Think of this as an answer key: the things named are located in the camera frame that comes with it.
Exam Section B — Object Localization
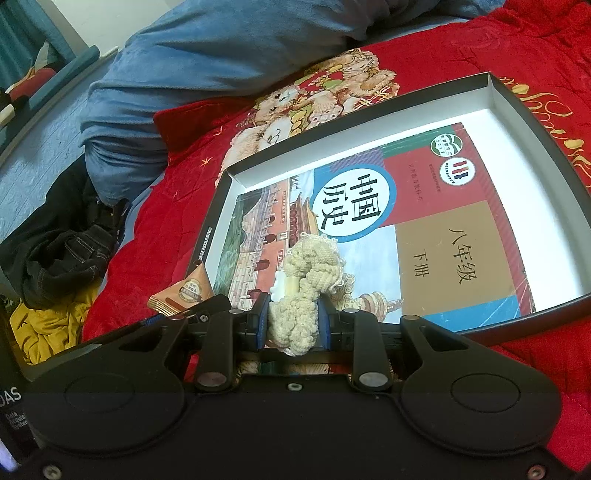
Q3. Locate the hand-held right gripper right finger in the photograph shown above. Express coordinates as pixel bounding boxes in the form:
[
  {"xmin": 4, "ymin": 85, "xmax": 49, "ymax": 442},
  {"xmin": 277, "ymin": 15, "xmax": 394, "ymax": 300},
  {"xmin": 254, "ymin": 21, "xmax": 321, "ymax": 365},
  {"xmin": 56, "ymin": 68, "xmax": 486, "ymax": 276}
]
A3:
[{"xmin": 316, "ymin": 295, "xmax": 481, "ymax": 394}]

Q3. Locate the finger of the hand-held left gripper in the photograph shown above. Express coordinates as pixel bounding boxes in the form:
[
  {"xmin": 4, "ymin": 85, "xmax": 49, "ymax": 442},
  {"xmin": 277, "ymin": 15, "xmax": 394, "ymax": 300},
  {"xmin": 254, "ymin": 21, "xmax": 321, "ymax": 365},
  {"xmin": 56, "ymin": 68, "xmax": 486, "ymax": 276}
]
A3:
[{"xmin": 83, "ymin": 294, "xmax": 232, "ymax": 354}]

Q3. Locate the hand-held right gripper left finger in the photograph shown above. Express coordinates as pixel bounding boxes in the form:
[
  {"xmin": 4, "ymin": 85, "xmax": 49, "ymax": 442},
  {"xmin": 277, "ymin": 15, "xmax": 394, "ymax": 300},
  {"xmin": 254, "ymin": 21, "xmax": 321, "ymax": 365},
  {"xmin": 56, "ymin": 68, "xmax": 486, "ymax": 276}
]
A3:
[{"xmin": 104, "ymin": 294, "xmax": 273, "ymax": 394}]

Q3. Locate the orange snack packet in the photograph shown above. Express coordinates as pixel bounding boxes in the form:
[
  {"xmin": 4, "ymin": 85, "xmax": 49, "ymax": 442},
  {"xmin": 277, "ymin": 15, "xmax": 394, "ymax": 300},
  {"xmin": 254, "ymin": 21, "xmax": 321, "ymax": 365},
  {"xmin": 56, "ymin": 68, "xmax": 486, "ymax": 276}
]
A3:
[{"xmin": 148, "ymin": 261, "xmax": 214, "ymax": 319}]

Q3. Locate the cream knitted scrunchie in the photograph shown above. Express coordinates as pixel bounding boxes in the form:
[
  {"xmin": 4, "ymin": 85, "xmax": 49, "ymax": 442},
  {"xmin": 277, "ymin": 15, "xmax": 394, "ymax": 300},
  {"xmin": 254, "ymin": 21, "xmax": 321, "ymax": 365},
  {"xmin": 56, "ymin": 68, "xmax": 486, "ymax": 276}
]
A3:
[{"xmin": 269, "ymin": 233, "xmax": 347, "ymax": 357}]

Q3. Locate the black box with white inside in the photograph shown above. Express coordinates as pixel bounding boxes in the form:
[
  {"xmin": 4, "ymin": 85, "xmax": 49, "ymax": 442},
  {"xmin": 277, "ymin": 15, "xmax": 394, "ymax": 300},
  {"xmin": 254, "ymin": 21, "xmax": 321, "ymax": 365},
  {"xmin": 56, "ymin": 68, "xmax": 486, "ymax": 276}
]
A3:
[{"xmin": 188, "ymin": 71, "xmax": 591, "ymax": 344}]

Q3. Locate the yellow cloth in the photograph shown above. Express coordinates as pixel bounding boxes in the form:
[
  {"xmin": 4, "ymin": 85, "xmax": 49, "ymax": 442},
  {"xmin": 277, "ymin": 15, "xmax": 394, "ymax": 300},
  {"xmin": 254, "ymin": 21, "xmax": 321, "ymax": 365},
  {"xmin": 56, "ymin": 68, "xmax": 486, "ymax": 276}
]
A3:
[{"xmin": 9, "ymin": 277, "xmax": 98, "ymax": 367}]

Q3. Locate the red and blue textbook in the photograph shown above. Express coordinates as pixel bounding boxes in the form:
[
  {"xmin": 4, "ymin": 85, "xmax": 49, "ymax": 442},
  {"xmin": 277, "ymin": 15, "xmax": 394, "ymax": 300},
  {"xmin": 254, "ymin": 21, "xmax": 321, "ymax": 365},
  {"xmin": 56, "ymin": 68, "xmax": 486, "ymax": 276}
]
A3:
[{"xmin": 210, "ymin": 122, "xmax": 539, "ymax": 333}]

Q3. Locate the black clothing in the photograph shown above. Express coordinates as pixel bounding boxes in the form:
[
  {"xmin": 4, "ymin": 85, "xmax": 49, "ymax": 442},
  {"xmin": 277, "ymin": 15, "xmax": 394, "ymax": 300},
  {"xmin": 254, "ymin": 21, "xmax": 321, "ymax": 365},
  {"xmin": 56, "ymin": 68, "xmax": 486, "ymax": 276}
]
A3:
[{"xmin": 0, "ymin": 159, "xmax": 132, "ymax": 310}]

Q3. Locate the blue plush blanket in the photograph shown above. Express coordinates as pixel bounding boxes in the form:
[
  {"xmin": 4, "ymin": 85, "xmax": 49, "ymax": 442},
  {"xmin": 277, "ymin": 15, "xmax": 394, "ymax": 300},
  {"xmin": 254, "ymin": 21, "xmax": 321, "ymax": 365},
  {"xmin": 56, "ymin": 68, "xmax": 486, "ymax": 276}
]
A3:
[{"xmin": 81, "ymin": 0, "xmax": 509, "ymax": 204}]

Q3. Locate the teal framed mirror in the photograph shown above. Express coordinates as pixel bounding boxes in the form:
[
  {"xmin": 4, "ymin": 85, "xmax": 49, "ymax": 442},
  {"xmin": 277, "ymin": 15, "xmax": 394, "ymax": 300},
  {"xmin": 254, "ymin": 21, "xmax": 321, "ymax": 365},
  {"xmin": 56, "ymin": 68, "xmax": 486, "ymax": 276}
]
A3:
[{"xmin": 0, "ymin": 44, "xmax": 100, "ymax": 158}]

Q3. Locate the red printed blanket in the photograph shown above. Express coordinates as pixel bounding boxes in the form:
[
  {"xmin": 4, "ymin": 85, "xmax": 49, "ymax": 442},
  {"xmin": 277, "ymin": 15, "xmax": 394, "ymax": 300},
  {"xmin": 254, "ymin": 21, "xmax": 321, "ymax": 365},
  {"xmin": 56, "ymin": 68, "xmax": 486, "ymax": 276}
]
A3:
[{"xmin": 81, "ymin": 0, "xmax": 591, "ymax": 472}]

